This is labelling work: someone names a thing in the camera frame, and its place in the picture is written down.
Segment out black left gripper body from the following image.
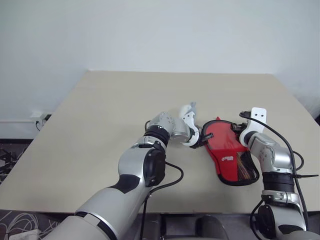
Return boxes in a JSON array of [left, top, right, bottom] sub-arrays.
[[189, 139, 205, 149]]

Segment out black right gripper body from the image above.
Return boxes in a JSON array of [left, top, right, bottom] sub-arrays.
[[231, 121, 250, 134]]

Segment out red mesh pouch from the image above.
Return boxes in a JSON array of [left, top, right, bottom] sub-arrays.
[[201, 116, 261, 187]]

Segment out dark rounded shape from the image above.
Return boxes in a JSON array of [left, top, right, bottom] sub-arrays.
[[194, 214, 232, 240]]

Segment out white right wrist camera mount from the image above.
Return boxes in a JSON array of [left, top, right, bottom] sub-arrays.
[[239, 107, 268, 146]]

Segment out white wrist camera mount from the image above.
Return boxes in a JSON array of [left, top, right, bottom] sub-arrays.
[[177, 104, 201, 147], [239, 107, 268, 146]]

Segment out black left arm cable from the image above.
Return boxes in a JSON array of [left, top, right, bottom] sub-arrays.
[[139, 161, 185, 240]]

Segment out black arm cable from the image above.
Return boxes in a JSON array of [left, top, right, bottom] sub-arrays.
[[139, 161, 185, 240], [239, 109, 310, 235]]

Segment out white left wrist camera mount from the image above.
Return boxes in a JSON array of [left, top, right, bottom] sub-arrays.
[[177, 104, 201, 147]]

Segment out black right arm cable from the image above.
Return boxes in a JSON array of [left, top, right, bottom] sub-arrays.
[[239, 109, 310, 235]]

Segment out white wall socket box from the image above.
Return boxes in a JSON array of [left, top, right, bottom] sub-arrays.
[[29, 111, 52, 131]]

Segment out dark floor cable bundle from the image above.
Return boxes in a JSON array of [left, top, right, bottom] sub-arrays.
[[0, 147, 20, 177]]

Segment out white floor cable bundle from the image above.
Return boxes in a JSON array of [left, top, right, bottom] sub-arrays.
[[0, 211, 42, 240]]

